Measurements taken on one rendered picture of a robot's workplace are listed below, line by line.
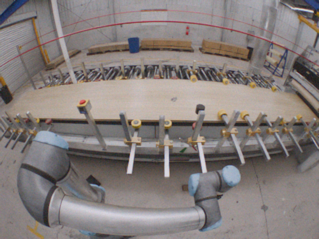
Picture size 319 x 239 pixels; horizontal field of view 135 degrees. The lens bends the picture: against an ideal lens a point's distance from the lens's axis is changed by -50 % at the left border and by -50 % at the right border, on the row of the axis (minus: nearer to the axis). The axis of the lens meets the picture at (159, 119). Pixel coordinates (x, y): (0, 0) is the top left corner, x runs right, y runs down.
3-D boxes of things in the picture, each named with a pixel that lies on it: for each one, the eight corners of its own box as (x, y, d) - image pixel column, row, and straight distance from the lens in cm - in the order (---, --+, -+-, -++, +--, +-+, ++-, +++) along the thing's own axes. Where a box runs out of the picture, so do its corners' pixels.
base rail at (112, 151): (314, 143, 276) (319, 139, 272) (5, 138, 287) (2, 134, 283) (313, 140, 278) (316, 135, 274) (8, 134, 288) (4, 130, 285)
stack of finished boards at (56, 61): (78, 50, 975) (78, 48, 972) (55, 65, 796) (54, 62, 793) (70, 52, 1021) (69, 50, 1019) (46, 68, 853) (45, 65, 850)
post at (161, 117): (163, 156, 119) (164, 118, 80) (159, 156, 119) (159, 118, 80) (163, 153, 121) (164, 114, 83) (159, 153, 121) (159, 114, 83)
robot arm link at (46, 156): (85, 210, 108) (7, 163, 45) (89, 188, 111) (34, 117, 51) (105, 213, 104) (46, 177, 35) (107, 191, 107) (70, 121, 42)
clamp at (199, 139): (203, 145, 107) (205, 141, 103) (187, 145, 104) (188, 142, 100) (202, 139, 110) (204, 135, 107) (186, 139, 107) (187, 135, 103)
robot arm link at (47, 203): (-4, 205, 42) (231, 224, 55) (14, 160, 42) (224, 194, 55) (18, 211, 51) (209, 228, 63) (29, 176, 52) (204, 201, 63)
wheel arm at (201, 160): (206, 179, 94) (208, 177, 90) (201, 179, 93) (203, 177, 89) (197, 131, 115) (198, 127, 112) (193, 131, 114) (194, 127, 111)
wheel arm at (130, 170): (132, 175, 93) (131, 173, 89) (127, 175, 94) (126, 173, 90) (139, 128, 116) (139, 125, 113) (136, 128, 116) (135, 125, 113)
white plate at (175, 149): (201, 153, 117) (204, 146, 109) (172, 153, 112) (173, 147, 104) (201, 152, 117) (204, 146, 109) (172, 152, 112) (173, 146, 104)
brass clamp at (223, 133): (236, 137, 111) (238, 133, 107) (221, 137, 104) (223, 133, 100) (233, 131, 114) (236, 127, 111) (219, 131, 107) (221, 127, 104)
